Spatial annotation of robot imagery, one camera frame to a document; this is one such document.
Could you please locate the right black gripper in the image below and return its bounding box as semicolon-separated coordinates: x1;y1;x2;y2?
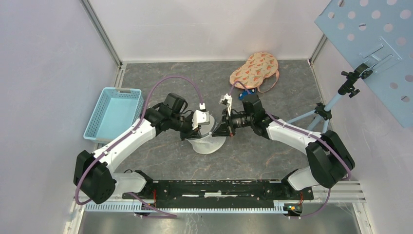
212;108;254;137

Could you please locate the white mesh laundry bag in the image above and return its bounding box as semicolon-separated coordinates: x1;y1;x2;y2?
187;116;226;155

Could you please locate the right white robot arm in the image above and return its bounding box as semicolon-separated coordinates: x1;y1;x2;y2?
212;94;355;199

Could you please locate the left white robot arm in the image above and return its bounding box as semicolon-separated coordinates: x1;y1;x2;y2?
74;93;210;205

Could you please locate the floral peach laundry bag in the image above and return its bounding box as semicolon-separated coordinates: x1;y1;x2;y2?
229;52;280;93

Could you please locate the blue toy car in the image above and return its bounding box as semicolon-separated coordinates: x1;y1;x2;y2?
238;89;257;100

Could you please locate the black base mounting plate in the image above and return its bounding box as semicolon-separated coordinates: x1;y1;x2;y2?
134;179;314;201

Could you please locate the light blue plastic basket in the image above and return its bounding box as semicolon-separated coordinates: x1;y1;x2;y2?
83;87;144;144

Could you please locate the light blue tripod stand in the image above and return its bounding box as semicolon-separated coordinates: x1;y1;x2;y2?
287;63;374;133

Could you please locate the blue perforated panel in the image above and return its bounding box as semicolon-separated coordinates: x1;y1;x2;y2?
315;0;413;128

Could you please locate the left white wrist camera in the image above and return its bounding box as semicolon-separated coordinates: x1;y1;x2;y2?
192;103;210;130

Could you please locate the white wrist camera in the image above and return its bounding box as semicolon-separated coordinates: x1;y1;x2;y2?
192;103;210;130
219;93;233;116

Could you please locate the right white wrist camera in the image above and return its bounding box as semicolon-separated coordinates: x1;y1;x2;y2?
219;93;233;116

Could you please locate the light blue slotted cable duct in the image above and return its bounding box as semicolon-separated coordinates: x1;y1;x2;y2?
85;201;287;215

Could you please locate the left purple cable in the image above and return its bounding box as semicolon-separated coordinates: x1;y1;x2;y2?
74;75;205;219

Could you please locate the purple cable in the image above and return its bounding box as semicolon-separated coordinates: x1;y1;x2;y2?
231;80;352;219
74;75;205;219

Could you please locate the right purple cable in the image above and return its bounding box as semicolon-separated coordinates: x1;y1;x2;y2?
231;80;352;219

